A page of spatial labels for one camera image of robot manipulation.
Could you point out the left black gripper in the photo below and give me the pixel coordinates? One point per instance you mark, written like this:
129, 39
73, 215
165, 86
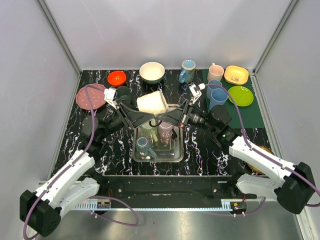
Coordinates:
124, 114

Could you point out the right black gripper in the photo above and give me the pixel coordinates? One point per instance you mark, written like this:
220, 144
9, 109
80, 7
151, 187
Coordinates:
177, 116

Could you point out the light green mug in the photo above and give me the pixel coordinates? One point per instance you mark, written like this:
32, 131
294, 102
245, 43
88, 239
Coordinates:
150, 132

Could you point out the pink lilac mug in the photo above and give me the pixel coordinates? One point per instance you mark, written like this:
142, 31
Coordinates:
167, 131

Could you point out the cream mug black handle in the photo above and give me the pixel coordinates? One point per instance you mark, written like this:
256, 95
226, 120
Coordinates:
152, 103

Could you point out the grey blue mug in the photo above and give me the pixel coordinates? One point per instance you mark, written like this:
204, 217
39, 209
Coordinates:
144, 147

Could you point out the dark grey mug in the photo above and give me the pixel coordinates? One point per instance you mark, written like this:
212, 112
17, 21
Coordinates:
123, 94

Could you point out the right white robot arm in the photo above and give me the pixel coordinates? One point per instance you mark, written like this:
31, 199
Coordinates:
291, 185

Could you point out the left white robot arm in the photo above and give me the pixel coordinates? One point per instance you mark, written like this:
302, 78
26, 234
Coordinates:
43, 209

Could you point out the light blue patterned mug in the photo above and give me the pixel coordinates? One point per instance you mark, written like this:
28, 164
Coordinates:
187, 73

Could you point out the steel tray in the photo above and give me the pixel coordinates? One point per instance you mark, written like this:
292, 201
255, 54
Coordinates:
172, 152

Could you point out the pink dotted plate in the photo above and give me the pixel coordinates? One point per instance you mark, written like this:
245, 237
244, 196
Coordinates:
91, 94

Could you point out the red bowl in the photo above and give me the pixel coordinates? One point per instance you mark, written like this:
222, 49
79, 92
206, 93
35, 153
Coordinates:
117, 78

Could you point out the blue plastic cup rear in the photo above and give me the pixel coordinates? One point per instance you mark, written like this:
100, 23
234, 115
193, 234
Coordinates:
212, 85

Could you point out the blue plastic cup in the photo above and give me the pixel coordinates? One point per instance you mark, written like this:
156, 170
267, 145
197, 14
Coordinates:
212, 85
218, 97

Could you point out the blue plastic cup front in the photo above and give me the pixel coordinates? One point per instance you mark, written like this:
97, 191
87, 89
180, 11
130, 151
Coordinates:
218, 97

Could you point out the large white bowl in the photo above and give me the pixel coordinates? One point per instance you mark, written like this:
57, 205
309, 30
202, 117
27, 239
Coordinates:
152, 72

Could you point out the pink cup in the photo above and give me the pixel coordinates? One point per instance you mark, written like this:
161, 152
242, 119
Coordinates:
215, 72

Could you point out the green plate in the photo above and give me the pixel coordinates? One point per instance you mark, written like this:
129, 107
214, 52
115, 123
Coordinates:
242, 95

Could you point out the yellow square bowl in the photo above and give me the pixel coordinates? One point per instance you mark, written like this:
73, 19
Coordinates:
236, 75

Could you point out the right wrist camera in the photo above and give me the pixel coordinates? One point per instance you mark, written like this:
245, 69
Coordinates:
196, 92

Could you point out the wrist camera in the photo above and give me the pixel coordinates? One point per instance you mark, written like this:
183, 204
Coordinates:
196, 92
110, 95

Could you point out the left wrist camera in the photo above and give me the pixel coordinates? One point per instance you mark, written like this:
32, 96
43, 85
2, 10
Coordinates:
110, 95

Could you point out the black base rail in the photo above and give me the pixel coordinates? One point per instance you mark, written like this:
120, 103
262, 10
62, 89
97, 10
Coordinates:
162, 192

